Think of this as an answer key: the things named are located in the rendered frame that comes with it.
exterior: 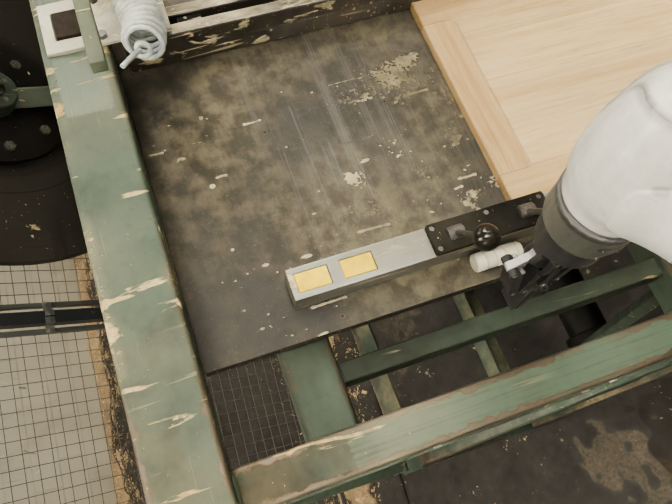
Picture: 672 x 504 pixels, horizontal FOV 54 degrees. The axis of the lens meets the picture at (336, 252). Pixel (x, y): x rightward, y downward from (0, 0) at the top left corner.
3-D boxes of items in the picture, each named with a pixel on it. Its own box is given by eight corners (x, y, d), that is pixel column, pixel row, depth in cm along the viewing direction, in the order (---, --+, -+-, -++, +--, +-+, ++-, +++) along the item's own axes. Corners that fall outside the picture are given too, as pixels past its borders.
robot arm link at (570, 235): (675, 223, 60) (643, 248, 66) (626, 142, 63) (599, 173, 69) (589, 252, 59) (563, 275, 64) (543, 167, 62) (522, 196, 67)
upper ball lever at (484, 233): (466, 240, 100) (508, 247, 87) (443, 247, 100) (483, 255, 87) (460, 216, 100) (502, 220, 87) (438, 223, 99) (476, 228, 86)
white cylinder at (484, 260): (475, 275, 101) (520, 261, 103) (480, 268, 99) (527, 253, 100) (467, 259, 103) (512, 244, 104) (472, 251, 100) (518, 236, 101)
